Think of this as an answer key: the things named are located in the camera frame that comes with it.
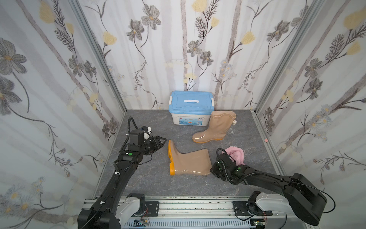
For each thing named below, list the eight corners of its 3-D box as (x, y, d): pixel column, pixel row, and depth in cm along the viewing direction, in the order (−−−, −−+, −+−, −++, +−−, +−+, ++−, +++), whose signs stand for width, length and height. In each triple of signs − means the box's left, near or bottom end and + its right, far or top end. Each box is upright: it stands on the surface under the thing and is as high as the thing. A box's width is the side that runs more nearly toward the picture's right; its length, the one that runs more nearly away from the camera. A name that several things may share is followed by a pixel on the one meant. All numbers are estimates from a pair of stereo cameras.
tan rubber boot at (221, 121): (193, 143, 102) (195, 119, 81) (192, 136, 105) (194, 112, 85) (226, 140, 103) (236, 116, 83) (224, 134, 107) (233, 109, 87)
